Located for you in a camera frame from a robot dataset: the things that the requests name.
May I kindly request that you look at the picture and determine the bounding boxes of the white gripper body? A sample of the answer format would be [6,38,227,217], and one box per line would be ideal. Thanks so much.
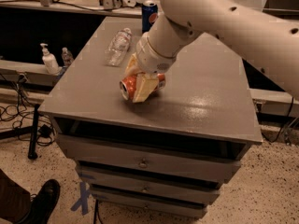
[135,33,176,74]

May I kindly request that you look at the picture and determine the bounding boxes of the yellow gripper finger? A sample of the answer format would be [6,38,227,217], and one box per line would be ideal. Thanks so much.
[124,53,142,77]
[133,73,159,103]

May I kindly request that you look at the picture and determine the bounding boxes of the red coke can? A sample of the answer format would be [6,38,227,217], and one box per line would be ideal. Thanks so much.
[120,74,165,102]

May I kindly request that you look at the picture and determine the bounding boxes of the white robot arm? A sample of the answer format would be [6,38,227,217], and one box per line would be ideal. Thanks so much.
[123,0,299,103]

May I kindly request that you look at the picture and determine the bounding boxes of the blue pepsi can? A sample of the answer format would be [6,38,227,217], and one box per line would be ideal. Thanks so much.
[142,0,158,33]

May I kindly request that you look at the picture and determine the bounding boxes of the clear plastic water bottle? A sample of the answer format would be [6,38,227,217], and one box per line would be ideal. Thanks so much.
[105,27,133,66]

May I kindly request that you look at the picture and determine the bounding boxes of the small clear bottle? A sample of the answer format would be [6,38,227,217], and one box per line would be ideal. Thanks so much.
[62,48,74,67]

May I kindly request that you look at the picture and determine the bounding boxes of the grey drawer cabinet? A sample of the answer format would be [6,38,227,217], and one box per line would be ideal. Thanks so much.
[39,17,262,218]

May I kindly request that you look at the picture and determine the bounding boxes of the white pump dispenser bottle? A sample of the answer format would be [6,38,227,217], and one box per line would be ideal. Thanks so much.
[40,43,59,75]

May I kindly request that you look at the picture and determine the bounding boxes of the black stand leg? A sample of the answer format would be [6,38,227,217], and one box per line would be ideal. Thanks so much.
[0,105,39,160]

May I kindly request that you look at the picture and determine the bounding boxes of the blue tape cross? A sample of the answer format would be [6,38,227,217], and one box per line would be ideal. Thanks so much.
[70,180,95,217]

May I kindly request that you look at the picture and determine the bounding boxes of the black shoe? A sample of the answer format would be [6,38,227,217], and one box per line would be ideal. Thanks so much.
[16,179,60,224]

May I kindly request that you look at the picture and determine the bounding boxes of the brown trouser leg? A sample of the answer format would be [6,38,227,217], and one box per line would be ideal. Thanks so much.
[0,169,31,223]

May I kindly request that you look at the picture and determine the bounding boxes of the black floor cables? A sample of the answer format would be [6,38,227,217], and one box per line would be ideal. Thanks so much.
[0,73,57,147]

